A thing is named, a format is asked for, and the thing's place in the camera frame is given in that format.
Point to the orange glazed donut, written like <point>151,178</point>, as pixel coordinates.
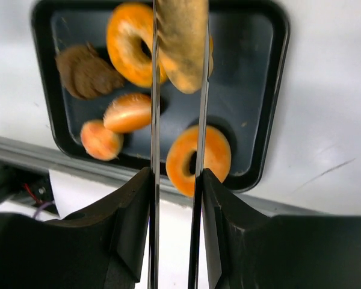
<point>217,158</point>
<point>130,25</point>

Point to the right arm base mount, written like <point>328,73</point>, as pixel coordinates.
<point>26,187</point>

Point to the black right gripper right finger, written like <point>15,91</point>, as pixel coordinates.
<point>247,249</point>

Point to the oval orange bread roll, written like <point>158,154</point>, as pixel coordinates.
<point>128,113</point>

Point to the aluminium front rail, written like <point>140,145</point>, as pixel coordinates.
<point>41,159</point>

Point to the round orange bun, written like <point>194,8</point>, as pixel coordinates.
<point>99,142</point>

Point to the long tan bread loaf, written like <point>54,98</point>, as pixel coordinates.
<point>181,35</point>

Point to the metal tongs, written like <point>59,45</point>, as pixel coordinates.
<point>193,271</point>

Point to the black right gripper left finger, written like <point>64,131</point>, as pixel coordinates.
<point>99,246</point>

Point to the brown chocolate croissant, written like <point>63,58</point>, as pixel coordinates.
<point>86,75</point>

